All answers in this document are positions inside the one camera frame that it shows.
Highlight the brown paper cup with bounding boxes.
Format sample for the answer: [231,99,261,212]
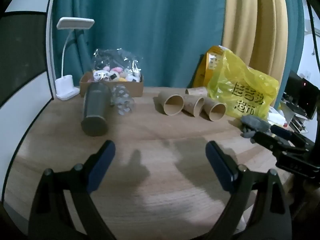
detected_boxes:
[185,87,208,97]
[203,98,226,121]
[158,91,184,116]
[183,94,204,117]

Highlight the grey work gloves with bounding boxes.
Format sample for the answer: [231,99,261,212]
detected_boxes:
[240,115,271,138]

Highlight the black electronic device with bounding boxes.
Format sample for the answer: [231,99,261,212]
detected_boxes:
[280,71,319,133]

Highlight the yellow plastic shopping bag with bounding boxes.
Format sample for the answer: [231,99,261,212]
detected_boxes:
[203,46,279,119]

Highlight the orange cardboard package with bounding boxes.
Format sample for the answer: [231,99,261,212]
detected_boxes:
[192,46,226,88]

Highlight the yellow curtain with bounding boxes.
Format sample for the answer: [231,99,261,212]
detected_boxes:
[222,0,290,81]

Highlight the dark green cylindrical bottle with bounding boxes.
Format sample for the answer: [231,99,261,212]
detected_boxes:
[81,82,111,137]

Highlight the white desk lamp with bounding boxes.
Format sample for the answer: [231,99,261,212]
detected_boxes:
[55,17,95,101]

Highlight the cardboard box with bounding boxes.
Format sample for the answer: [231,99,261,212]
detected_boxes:
[79,72,144,98]

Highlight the clear crumpled plastic bottle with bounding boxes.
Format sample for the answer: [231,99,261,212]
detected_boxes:
[111,85,135,115]

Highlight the teal curtain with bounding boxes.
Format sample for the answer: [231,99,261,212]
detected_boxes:
[51,0,306,111]

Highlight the clear bag of toys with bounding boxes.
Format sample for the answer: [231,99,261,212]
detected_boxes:
[92,48,142,82]

